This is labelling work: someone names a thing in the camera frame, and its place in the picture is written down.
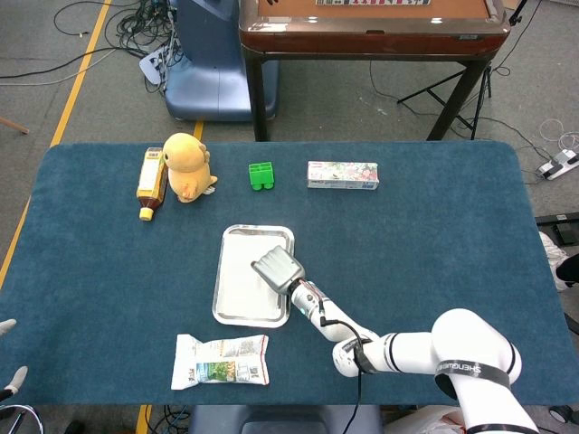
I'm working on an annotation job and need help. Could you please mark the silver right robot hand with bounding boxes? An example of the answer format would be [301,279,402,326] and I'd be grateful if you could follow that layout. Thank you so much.
[251,246,307,295]

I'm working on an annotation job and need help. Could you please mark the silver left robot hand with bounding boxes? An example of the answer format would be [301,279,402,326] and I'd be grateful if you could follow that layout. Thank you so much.
[0,318,29,403]

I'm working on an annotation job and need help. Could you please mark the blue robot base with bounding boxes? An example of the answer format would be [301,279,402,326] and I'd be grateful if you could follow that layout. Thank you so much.
[164,0,280,123]

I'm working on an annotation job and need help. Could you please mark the stainless steel tray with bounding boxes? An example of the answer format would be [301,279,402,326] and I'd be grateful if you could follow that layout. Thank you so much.
[211,223,297,328]

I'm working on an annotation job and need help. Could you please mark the green plastic building block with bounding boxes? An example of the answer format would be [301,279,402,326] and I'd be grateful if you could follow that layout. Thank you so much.
[248,161,276,193]

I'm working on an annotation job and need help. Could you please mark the white printed snack bag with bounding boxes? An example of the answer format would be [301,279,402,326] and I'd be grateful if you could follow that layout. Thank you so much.
[170,334,271,392]

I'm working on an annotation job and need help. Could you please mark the floral toothpaste box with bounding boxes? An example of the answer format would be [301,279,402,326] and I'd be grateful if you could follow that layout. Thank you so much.
[307,160,380,191]

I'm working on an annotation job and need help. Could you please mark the yellow plush toy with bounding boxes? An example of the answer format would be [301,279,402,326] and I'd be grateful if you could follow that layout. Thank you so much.
[161,132,219,204]

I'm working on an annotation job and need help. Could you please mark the blue felt table cover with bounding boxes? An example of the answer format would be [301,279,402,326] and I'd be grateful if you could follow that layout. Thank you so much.
[0,140,537,407]

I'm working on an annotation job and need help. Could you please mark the grey-blue robot chest base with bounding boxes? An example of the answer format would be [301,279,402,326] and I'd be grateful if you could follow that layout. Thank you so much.
[187,404,384,434]

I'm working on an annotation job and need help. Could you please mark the tea bottle with yellow cap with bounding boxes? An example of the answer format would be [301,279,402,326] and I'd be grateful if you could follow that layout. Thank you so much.
[136,146,169,222]

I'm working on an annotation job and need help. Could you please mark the white power strip with plugs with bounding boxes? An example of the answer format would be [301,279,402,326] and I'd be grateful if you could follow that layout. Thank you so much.
[138,44,182,87]

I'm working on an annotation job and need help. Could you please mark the brown mahjong table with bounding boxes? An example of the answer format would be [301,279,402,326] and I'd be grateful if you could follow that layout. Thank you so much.
[238,0,512,142]

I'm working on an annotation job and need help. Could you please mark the wooden stick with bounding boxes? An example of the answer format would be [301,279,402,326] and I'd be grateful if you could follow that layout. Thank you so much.
[0,116,31,136]

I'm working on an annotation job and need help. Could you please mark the black tripod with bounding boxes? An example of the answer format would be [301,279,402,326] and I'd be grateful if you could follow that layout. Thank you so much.
[397,0,530,141]

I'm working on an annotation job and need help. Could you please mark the white shoe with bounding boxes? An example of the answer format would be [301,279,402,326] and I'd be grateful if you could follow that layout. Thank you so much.
[537,230,572,293]

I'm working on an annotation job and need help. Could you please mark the face-up mahjong tile row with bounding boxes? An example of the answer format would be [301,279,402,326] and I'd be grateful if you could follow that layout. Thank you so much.
[315,0,432,7]

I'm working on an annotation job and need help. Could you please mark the black floor plate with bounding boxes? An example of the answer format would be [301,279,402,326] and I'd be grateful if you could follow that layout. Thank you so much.
[536,212,579,248]

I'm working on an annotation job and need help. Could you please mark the chrome stool ring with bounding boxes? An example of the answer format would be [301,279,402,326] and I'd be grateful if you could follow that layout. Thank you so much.
[0,404,44,434]

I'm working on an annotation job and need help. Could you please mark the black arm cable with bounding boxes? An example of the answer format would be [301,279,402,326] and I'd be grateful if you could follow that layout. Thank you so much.
[316,300,373,434]

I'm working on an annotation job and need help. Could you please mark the black floor cable bundle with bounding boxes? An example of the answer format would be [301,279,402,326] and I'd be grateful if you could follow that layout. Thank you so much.
[0,0,182,96]

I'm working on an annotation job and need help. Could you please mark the white cable coil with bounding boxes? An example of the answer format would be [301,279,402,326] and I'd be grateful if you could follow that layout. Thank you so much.
[539,118,579,151]

